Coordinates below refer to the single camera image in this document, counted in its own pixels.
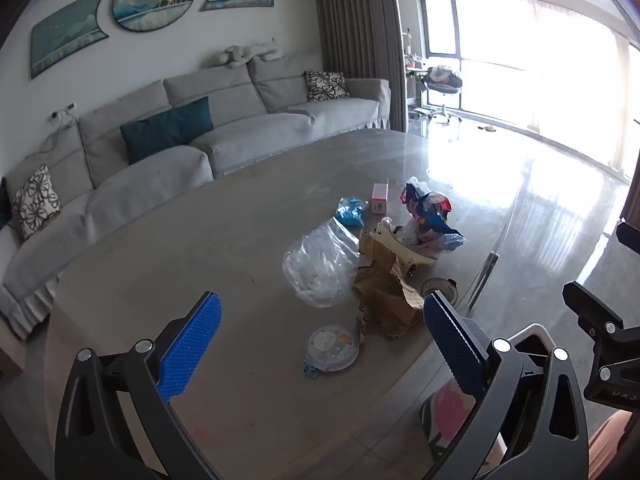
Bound grey sofa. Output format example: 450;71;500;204
0;55;392;341

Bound colourful snack bag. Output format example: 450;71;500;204
400;176;466;251

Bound cream plastic toy part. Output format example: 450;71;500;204
375;219;441;277

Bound small round black container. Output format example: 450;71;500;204
421;277;460;307

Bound grey curtain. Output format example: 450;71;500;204
310;0;407;133

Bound round cartoon lid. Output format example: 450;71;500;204
302;325;360;377

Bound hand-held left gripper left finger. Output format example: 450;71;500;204
54;290;223;480

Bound teal pillow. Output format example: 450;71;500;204
120;96;215;165

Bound person's right forearm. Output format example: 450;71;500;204
589;409;632;480

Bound chair with clothes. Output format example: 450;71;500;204
420;65;463;123

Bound white plush toy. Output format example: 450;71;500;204
216;37;286;68

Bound small pink box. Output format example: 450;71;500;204
371;182;391;215

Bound large window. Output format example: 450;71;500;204
419;0;640;181

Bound white rack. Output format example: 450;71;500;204
402;32;426;121

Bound floral seat cushion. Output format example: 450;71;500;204
419;382;481;461

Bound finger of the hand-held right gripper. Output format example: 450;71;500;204
562;281;640;411
616;220;640;257

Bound white plastic bag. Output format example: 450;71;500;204
399;217;466;262

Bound blue crumpled wrapper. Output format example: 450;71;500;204
334;196;370;228

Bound torn brown paper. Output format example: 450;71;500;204
352;230;426;339

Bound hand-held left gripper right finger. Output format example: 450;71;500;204
423;291;591;480

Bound black white floral pillow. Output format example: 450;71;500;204
304;70;351;102
11;164;62;242

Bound clear plastic bag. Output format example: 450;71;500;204
282;217;362;308

